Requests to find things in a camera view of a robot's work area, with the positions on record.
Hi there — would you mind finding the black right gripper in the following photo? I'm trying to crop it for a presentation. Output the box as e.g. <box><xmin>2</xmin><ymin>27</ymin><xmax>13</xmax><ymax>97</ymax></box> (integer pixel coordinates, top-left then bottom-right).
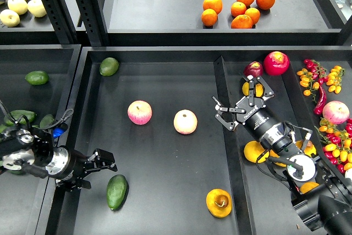
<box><xmin>212</xmin><ymin>75</ymin><xmax>284</xmax><ymax>141</ymax></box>

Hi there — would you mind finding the orange far left lower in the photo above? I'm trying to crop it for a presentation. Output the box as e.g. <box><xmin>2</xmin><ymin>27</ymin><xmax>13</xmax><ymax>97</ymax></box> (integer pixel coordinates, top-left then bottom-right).
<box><xmin>201</xmin><ymin>9</ymin><xmax>218</xmax><ymax>27</ymax></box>

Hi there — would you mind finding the orange front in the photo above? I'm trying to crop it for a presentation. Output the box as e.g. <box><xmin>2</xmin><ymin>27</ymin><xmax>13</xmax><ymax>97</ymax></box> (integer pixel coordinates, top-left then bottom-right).
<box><xmin>230</xmin><ymin>14</ymin><xmax>253</xmax><ymax>29</ymax></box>

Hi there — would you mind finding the orange right small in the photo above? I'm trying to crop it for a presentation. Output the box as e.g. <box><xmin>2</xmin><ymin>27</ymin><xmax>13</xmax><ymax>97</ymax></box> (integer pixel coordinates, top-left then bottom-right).
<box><xmin>244</xmin><ymin>8</ymin><xmax>261</xmax><ymax>25</ymax></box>

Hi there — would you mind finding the orange small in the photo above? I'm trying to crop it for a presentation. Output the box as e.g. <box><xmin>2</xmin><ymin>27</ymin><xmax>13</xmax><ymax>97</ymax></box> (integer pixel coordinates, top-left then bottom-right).
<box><xmin>230</xmin><ymin>2</ymin><xmax>247</xmax><ymax>18</ymax></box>
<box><xmin>244</xmin><ymin>8</ymin><xmax>261</xmax><ymax>25</ymax></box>

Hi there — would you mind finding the red chili pepper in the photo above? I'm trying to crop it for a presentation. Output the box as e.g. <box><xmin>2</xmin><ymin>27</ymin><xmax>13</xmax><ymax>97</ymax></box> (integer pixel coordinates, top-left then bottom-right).
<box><xmin>313</xmin><ymin>86</ymin><xmax>327</xmax><ymax>115</ymax></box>

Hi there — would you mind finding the dark avocado tray edge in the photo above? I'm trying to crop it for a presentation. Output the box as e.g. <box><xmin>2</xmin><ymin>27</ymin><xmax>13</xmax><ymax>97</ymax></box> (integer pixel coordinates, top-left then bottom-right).
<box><xmin>39</xmin><ymin>114</ymin><xmax>56</xmax><ymax>128</ymax></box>

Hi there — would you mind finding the black left tray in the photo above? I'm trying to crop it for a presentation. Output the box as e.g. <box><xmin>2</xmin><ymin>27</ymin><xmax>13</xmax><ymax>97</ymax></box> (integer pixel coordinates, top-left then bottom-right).
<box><xmin>1</xmin><ymin>45</ymin><xmax>81</xmax><ymax>234</ymax></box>

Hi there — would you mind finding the dark avocado far left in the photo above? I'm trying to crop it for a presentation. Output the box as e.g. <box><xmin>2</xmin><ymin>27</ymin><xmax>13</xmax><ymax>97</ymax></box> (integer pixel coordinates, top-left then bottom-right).
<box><xmin>0</xmin><ymin>124</ymin><xmax>8</xmax><ymax>134</ymax></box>

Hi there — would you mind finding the dark avocado left tray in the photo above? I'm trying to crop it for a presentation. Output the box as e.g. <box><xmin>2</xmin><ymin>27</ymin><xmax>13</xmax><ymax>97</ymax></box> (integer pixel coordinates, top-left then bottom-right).
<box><xmin>3</xmin><ymin>110</ymin><xmax>37</xmax><ymax>127</ymax></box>

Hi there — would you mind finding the yellow pear under gripper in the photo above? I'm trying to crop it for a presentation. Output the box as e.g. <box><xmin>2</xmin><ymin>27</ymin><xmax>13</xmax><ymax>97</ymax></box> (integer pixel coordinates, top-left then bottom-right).
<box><xmin>241</xmin><ymin>81</ymin><xmax>264</xmax><ymax>97</ymax></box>

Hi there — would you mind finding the cherry tomato bunch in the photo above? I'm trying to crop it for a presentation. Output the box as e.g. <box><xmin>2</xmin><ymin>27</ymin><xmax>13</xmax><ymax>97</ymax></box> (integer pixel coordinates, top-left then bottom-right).
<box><xmin>296</xmin><ymin>59</ymin><xmax>345</xmax><ymax>103</ymax></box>
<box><xmin>315</xmin><ymin>117</ymin><xmax>351</xmax><ymax>175</ymax></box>

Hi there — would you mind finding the orange centre small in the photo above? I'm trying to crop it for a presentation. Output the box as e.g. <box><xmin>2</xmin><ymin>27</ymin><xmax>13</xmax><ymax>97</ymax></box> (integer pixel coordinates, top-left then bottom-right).
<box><xmin>230</xmin><ymin>2</ymin><xmax>247</xmax><ymax>18</ymax></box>

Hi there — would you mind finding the pale pink apple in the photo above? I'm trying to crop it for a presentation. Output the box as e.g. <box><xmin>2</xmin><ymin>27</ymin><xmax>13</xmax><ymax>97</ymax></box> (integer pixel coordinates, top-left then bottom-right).
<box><xmin>173</xmin><ymin>110</ymin><xmax>197</xmax><ymax>135</ymax></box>

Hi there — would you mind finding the black shelf upright left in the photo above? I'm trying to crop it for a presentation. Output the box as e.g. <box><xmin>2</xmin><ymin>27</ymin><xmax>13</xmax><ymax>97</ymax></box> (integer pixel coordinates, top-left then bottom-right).
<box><xmin>41</xmin><ymin>0</ymin><xmax>78</xmax><ymax>45</ymax></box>

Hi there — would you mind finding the pink apple right tray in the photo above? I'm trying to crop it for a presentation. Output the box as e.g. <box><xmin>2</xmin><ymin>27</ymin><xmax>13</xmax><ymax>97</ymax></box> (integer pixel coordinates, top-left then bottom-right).
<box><xmin>322</xmin><ymin>101</ymin><xmax>350</xmax><ymax>125</ymax></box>

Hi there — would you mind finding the upper cherry tomato bunch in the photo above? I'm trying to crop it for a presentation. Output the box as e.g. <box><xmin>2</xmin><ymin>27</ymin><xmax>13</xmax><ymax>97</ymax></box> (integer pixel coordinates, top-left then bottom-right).
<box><xmin>296</xmin><ymin>59</ymin><xmax>345</xmax><ymax>103</ymax></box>

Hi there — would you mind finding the yellow pear right bin middle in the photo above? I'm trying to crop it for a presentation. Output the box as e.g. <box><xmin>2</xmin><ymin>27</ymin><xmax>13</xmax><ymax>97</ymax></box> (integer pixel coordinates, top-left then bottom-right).
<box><xmin>294</xmin><ymin>140</ymin><xmax>317</xmax><ymax>158</ymax></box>

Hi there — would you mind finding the black upper shelf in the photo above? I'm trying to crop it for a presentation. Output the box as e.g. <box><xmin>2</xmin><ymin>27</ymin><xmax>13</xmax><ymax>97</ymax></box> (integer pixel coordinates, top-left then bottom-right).
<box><xmin>1</xmin><ymin>0</ymin><xmax>351</xmax><ymax>46</ymax></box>

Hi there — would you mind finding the yellow pear right bin left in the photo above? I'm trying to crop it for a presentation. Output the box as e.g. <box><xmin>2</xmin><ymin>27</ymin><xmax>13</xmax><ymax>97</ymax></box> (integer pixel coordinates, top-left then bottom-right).
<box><xmin>244</xmin><ymin>140</ymin><xmax>270</xmax><ymax>163</ymax></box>

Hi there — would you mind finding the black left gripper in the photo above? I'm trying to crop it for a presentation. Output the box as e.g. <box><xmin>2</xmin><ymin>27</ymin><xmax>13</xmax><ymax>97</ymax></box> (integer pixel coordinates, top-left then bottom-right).
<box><xmin>45</xmin><ymin>146</ymin><xmax>118</xmax><ymax>192</ymax></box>

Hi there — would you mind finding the orange far left upper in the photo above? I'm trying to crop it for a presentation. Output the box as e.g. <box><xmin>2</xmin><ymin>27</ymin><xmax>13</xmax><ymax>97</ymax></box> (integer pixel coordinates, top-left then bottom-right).
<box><xmin>202</xmin><ymin>0</ymin><xmax>223</xmax><ymax>14</ymax></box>

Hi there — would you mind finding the black centre bin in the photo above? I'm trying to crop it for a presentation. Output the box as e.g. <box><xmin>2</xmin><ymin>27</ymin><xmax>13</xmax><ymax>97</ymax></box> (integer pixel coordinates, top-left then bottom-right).
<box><xmin>34</xmin><ymin>45</ymin><xmax>352</xmax><ymax>235</ymax></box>

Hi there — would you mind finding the black shelf upright centre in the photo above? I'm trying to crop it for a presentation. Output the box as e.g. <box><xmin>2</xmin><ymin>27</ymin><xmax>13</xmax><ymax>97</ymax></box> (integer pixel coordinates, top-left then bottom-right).
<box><xmin>76</xmin><ymin>0</ymin><xmax>110</xmax><ymax>47</ymax></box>

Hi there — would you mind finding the black shelf upright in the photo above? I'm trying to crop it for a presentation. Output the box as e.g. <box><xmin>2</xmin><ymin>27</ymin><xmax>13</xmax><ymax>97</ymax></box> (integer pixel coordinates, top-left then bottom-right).
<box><xmin>41</xmin><ymin>0</ymin><xmax>78</xmax><ymax>45</ymax></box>
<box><xmin>76</xmin><ymin>0</ymin><xmax>110</xmax><ymax>47</ymax></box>

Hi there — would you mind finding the yellow pear bin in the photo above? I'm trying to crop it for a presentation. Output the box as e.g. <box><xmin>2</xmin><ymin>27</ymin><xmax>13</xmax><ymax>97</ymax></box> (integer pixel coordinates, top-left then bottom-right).
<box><xmin>294</xmin><ymin>140</ymin><xmax>317</xmax><ymax>158</ymax></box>
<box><xmin>244</xmin><ymin>140</ymin><xmax>270</xmax><ymax>163</ymax></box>
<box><xmin>269</xmin><ymin>150</ymin><xmax>286</xmax><ymax>167</ymax></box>
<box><xmin>299</xmin><ymin>182</ymin><xmax>319</xmax><ymax>194</ymax></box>

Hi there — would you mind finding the lower cherry tomato bunch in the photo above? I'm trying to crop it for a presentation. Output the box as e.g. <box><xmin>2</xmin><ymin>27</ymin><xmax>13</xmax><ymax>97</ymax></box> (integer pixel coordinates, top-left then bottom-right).
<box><xmin>315</xmin><ymin>117</ymin><xmax>351</xmax><ymax>175</ymax></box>

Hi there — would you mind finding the black bin divider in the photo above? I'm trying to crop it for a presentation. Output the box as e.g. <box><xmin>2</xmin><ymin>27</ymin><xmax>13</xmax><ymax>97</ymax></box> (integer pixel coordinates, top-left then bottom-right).
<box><xmin>213</xmin><ymin>56</ymin><xmax>256</xmax><ymax>234</ymax></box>

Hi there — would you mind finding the dark red apple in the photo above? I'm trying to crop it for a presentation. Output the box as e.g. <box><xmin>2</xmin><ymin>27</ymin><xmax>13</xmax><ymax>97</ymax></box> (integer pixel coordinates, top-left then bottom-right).
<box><xmin>243</xmin><ymin>61</ymin><xmax>264</xmax><ymax>78</ymax></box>

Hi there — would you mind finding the pink red apple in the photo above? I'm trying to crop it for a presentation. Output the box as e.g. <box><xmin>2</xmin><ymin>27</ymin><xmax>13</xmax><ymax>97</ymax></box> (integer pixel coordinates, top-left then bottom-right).
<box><xmin>127</xmin><ymin>100</ymin><xmax>152</xmax><ymax>125</ymax></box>

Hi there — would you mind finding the yellow pear right bin bottom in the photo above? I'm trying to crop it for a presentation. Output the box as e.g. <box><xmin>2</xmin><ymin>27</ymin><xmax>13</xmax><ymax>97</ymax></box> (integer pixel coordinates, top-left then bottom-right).
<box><xmin>299</xmin><ymin>182</ymin><xmax>319</xmax><ymax>194</ymax></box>

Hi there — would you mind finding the dark green avocado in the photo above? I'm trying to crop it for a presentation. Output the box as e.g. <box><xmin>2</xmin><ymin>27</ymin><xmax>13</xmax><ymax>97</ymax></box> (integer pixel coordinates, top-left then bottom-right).
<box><xmin>106</xmin><ymin>174</ymin><xmax>128</xmax><ymax>210</ymax></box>

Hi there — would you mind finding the bright red apple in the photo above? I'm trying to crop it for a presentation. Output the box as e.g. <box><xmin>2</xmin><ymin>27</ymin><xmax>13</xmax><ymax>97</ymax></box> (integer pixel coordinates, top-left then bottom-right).
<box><xmin>263</xmin><ymin>51</ymin><xmax>290</xmax><ymax>75</ymax></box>

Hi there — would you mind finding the green avocado top of bin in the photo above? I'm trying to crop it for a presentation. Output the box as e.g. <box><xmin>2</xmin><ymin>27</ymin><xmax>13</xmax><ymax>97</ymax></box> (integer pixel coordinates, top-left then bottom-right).
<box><xmin>100</xmin><ymin>57</ymin><xmax>119</xmax><ymax>76</ymax></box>

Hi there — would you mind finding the green avocado left tray top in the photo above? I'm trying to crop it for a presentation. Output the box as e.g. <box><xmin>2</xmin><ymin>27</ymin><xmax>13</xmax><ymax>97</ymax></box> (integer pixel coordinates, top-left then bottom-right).
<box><xmin>25</xmin><ymin>70</ymin><xmax>50</xmax><ymax>85</ymax></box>

